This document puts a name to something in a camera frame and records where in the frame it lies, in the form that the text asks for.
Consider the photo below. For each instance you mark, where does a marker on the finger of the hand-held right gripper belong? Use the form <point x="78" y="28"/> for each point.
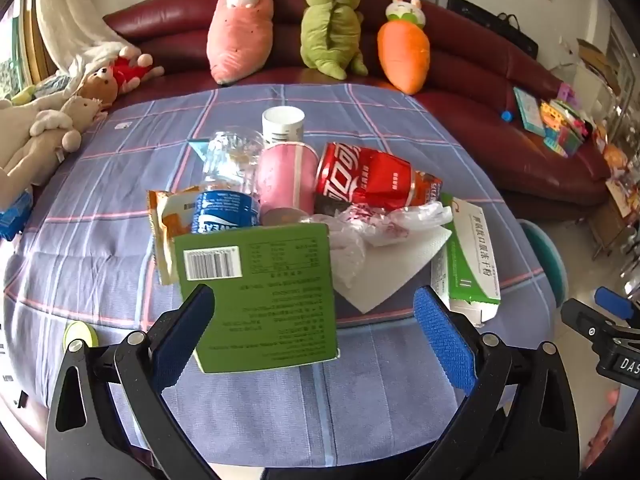
<point x="612" y="301"/>
<point x="585" y="322"/>

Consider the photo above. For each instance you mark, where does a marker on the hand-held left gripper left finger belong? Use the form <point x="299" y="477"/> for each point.
<point x="182" y="340"/>

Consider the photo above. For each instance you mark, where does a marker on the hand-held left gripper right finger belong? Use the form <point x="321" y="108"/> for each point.
<point x="445" y="340"/>

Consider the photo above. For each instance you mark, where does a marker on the teal trash bin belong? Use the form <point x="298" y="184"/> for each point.
<point x="550" y="265"/>

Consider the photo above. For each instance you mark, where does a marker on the green cardboard box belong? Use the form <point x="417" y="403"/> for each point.
<point x="280" y="300"/>

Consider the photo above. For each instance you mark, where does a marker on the yellow snack packet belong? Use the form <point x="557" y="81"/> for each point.
<point x="162" y="230"/>

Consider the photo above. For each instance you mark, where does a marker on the clear plastic bag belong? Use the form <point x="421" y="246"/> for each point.
<point x="370" y="225"/>

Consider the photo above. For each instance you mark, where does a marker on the orange snack packet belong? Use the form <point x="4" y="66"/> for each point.
<point x="427" y="187"/>

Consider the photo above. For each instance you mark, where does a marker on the blue white snack packet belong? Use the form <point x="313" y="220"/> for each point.
<point x="198" y="146"/>

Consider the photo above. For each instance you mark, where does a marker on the wooden side table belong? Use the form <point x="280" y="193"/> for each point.
<point x="612" y="220"/>

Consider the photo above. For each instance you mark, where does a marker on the green white medicine box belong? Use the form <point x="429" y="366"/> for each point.
<point x="472" y="255"/>

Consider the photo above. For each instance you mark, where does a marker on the white paper napkin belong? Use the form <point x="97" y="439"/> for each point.
<point x="395" y="265"/>

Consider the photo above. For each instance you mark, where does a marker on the yellow round tape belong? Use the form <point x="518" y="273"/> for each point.
<point x="77" y="335"/>

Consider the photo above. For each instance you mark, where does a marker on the blue soda can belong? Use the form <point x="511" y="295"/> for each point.
<point x="225" y="210"/>

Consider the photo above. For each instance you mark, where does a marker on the clear plastic bottle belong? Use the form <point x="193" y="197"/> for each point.
<point x="230" y="165"/>

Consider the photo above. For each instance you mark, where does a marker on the red cola can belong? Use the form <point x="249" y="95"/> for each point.
<point x="360" y="175"/>

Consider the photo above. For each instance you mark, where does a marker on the pink paper cup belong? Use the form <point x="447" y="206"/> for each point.
<point x="285" y="180"/>

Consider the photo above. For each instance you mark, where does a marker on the teal picture book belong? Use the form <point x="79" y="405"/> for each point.
<point x="529" y="110"/>

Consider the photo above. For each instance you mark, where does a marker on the blue ball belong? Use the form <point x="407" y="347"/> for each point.
<point x="508" y="115"/>

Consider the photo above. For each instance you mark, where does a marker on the purple plaid tablecloth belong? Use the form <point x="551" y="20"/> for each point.
<point x="150" y="125"/>

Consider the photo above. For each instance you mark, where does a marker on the beige bunny plush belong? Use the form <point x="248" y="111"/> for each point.
<point x="45" y="135"/>

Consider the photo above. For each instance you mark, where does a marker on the brown teddy bear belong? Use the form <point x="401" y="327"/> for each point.
<point x="97" y="90"/>

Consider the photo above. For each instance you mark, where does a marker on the dark red leather sofa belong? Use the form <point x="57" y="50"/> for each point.
<point x="465" y="70"/>

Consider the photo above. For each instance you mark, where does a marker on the orange carrot plush toy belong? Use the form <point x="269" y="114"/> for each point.
<point x="405" y="50"/>

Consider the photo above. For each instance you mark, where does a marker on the black bag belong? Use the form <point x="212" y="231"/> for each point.
<point x="500" y="25"/>

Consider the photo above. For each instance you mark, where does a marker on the pink plush toy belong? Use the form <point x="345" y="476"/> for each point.
<point x="240" y="35"/>

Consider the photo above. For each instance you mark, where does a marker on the green plush toy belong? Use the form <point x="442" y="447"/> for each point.
<point x="330" y="25"/>

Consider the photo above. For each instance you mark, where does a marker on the white blanket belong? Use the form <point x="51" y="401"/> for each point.
<point x="70" y="10"/>

